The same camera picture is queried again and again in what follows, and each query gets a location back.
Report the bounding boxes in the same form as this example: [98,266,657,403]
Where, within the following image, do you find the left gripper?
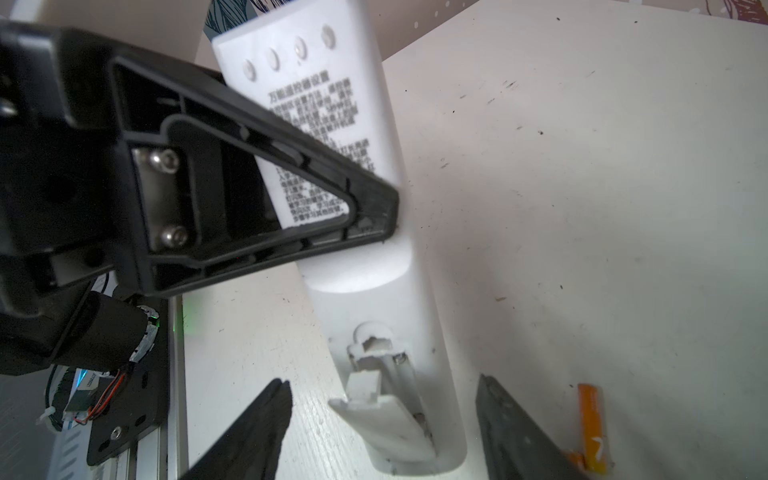
[1,20,162,375]

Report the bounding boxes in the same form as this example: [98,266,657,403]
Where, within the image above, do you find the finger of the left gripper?
[112,54,399,297]

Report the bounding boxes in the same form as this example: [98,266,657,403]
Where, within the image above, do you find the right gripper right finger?
[475,374,586,480]

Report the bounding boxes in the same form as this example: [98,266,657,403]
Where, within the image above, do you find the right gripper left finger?
[183,379,293,480]

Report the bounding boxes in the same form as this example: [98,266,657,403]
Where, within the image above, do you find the orange battery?
[577,383,610,475]
[565,450,587,472]

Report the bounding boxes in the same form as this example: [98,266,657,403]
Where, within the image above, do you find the white battery cover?
[328,370,436,463]

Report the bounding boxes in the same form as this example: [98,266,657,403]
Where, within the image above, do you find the white remote control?
[212,1,466,476]

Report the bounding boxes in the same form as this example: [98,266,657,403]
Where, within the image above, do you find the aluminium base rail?
[44,296,190,480]

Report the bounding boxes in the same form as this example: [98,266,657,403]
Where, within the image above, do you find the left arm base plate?
[86,297,170,467]

